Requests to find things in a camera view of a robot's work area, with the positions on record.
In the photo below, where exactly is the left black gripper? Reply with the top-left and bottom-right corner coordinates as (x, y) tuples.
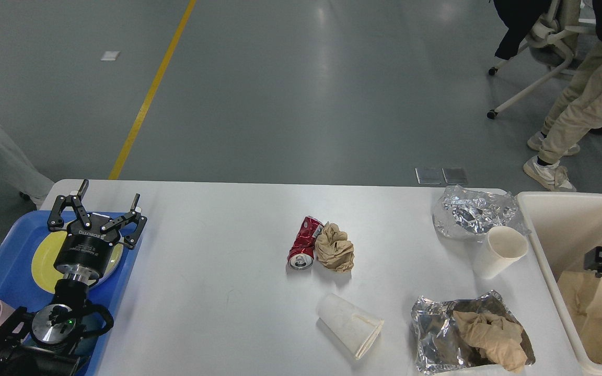
(47, 180), (147, 285)

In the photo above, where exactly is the large brown paper bag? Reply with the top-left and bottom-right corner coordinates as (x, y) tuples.
(558, 271), (602, 364)

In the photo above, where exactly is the yellow plastic plate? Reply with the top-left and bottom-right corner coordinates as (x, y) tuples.
(31, 230), (124, 294)

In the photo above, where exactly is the white paper cup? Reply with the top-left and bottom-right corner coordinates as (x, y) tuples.
(472, 226), (529, 280)
(316, 293), (385, 360)

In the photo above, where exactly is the teal green mug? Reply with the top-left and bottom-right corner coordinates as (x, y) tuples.
(74, 312), (103, 356)

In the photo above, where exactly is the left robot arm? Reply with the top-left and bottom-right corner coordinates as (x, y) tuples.
(0, 180), (148, 375)

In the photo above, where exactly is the beige plastic bin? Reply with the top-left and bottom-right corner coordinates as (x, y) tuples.
(517, 192), (602, 375)

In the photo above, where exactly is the person in light grey trousers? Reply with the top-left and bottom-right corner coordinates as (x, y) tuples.
(0, 126), (54, 210)

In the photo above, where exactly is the crumpled brown paper on foil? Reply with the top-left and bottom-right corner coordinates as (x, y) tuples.
(453, 310), (528, 373)

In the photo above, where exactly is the foil sheet with paper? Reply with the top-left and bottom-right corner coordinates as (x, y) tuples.
(411, 290), (536, 375)

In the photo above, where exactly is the person in khaki trousers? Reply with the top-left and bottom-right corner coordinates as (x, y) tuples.
(523, 1), (602, 191)

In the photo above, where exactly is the crushed red soda can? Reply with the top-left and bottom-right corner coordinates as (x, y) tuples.
(287, 216), (324, 271)

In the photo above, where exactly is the white office chair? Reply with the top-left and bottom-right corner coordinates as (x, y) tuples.
(487, 1), (597, 119)

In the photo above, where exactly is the small crumpled brown paper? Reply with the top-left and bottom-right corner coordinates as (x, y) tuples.
(315, 223), (354, 272)

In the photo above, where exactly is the flattened white paper cup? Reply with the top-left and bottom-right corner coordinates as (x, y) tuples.
(316, 293), (385, 360)

